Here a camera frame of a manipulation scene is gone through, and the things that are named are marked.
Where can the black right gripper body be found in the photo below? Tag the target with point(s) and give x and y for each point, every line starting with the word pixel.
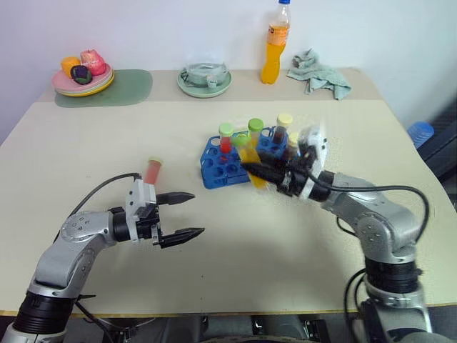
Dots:
pixel 293 176

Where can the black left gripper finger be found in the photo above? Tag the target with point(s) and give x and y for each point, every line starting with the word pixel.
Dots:
pixel 176 197
pixel 182 236

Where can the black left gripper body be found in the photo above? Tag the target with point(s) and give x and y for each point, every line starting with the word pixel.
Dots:
pixel 148 228

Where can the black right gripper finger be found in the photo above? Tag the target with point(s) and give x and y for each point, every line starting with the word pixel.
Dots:
pixel 264 173
pixel 273 159

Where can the yellow liquid tube green cap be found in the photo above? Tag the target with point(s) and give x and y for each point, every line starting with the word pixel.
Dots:
pixel 248 155

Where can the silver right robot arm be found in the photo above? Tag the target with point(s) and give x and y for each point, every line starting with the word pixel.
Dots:
pixel 378 214

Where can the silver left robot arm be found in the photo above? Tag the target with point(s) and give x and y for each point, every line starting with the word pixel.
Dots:
pixel 71 228

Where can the blue test tube rack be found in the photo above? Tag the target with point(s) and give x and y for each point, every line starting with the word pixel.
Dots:
pixel 214 175

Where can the dark liquid tube yellow cap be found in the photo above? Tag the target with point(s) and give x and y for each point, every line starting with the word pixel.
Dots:
pixel 282 134

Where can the dark liquid tube pale cap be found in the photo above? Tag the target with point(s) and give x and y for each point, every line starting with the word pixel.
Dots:
pixel 293 140

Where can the red liquid tube pale cap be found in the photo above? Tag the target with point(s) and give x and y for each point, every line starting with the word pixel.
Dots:
pixel 153 171

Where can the clear tube green cap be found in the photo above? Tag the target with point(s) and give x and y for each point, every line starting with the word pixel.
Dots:
pixel 255 125

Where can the red liquid tube green cap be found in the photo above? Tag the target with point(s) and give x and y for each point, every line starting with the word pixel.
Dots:
pixel 225 143

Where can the light green plate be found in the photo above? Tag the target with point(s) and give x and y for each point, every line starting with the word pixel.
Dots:
pixel 203 92

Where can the teal crumpled cloth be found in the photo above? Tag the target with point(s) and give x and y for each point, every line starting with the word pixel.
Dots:
pixel 321 75

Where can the orange soda bottle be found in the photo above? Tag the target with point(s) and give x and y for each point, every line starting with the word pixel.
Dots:
pixel 273 60

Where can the plastic wrapped green bowl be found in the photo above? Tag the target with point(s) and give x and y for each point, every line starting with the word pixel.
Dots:
pixel 200 74

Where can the green placemat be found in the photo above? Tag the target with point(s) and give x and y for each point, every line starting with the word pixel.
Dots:
pixel 132 89

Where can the yellow plate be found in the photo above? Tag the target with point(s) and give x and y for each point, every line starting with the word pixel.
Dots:
pixel 103 87

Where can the dark rounded shape under table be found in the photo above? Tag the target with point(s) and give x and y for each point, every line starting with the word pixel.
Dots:
pixel 278 328

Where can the blue bottle cap object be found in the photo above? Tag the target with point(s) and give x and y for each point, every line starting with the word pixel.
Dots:
pixel 421 134

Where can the pink plate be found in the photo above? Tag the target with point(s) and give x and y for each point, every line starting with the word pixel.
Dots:
pixel 100 79

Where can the pale green stacked plate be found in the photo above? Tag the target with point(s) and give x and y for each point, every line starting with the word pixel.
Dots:
pixel 76 95

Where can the black object beside table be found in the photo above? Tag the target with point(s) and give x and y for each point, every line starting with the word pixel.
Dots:
pixel 444 150

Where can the purple toy mangosteen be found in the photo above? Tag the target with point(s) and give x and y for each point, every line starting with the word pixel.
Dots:
pixel 81 74

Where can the pink toy apple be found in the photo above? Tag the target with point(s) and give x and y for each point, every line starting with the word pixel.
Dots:
pixel 93 62

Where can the orange toy fruit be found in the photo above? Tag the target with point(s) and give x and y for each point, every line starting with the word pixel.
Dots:
pixel 68 66

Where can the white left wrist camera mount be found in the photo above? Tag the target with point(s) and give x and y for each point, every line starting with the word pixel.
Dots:
pixel 141 196

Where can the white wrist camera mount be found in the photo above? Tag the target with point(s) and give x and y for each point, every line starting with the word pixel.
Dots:
pixel 141 196
pixel 317 146

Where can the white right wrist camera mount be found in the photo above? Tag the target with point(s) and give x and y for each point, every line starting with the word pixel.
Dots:
pixel 317 146

